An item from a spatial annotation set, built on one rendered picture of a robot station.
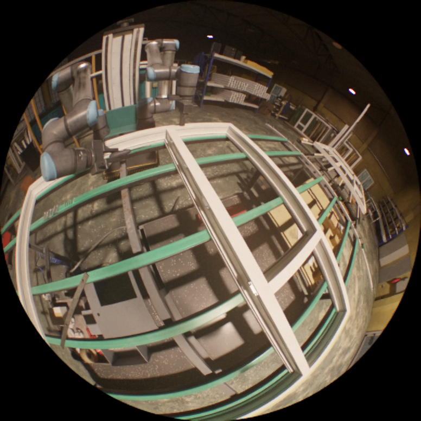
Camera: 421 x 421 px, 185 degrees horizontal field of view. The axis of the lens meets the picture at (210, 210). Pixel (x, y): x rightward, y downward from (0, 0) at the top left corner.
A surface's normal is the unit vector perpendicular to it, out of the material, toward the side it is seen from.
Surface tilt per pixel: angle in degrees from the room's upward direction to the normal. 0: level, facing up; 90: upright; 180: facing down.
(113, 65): 90
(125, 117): 90
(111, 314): 0
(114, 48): 90
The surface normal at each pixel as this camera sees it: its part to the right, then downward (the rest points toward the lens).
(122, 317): 0.21, -0.48
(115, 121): 0.32, 0.86
